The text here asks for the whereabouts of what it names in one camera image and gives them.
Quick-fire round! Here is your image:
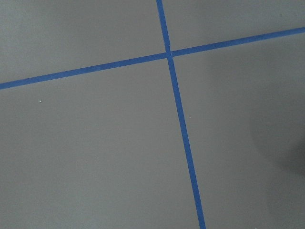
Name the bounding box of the crossing blue tape strip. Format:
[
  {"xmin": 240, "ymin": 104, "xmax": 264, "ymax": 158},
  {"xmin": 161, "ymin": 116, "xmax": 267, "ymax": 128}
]
[{"xmin": 0, "ymin": 27, "xmax": 305, "ymax": 90}]

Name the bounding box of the long blue tape strip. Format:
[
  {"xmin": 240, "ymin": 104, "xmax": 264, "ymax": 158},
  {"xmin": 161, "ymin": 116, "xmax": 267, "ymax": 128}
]
[{"xmin": 156, "ymin": 0, "xmax": 206, "ymax": 229}]

